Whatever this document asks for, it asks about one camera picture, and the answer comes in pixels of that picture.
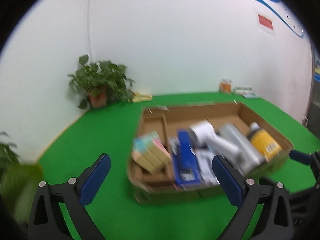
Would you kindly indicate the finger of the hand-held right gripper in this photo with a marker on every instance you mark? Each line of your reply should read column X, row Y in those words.
column 300, row 157

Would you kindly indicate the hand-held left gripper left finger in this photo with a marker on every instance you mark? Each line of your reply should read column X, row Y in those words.
column 96, row 177

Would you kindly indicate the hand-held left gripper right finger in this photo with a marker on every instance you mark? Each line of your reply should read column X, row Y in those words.
column 226, row 180

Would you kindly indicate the silver metal can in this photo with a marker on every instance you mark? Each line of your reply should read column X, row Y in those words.
column 250, row 155

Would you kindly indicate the yellow label jar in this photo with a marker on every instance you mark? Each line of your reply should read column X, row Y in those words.
column 265, row 142

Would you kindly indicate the blue box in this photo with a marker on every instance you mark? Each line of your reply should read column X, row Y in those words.
column 185, row 160

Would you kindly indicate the white massage gun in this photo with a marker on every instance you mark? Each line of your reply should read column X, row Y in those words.
column 202, row 131

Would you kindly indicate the pastel cube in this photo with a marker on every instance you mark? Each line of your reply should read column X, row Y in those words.
column 150, row 155

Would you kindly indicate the large shallow cardboard box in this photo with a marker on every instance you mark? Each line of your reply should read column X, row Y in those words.
column 200, row 112

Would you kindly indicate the green tablecloth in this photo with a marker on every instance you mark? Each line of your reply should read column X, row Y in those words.
column 100, row 130

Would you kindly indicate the large leafy potted plant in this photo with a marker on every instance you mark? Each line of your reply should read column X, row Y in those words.
column 17, row 180

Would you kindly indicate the white flat box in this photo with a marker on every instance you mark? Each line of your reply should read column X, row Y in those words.
column 242, row 89

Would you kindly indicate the orange card holder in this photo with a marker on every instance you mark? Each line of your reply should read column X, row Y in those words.
column 226, row 87

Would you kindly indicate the small bushy potted plant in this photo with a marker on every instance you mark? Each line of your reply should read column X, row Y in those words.
column 100, row 80

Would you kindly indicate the red wall sign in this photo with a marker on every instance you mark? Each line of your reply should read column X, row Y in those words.
column 265, row 22

